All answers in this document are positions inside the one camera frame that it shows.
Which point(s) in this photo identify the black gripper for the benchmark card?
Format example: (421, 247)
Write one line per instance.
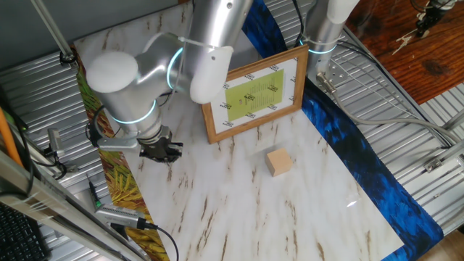
(159, 146)

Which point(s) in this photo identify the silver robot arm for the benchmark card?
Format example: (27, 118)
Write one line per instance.
(119, 94)

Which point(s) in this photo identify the marble pattern mat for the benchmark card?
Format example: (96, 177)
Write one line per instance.
(235, 203)

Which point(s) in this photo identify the grey metal clamp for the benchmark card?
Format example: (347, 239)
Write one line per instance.
(55, 139)

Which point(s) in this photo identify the wooden cube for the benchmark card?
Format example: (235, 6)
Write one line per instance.
(279, 163)

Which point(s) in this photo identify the white zip tie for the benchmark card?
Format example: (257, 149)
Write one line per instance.
(195, 42)

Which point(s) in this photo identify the orange pole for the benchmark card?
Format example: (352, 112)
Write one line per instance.
(9, 141)

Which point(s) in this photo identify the black keyboard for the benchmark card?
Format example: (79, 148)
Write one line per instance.
(18, 235)

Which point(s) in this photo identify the metal stand rod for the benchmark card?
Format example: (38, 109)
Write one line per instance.
(50, 29)

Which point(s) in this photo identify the painted print tablecloth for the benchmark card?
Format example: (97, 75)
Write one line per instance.
(362, 163)

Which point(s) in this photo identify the brown wooden table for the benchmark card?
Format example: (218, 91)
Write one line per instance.
(417, 65)

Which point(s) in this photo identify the black tool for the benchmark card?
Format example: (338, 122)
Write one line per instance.
(429, 18)

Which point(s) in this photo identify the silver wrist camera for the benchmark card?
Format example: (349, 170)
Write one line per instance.
(116, 143)

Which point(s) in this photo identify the silver exterior camera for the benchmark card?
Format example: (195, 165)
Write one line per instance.
(119, 215)

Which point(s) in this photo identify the wooden picture frame stand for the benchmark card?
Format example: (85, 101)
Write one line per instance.
(253, 94)

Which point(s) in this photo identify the aluminium frame bar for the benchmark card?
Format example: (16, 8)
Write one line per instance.
(36, 188)

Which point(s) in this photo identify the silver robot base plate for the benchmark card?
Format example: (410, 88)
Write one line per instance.
(339, 74)

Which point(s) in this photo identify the aluminium profile rail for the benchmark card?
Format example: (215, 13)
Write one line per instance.
(446, 154)

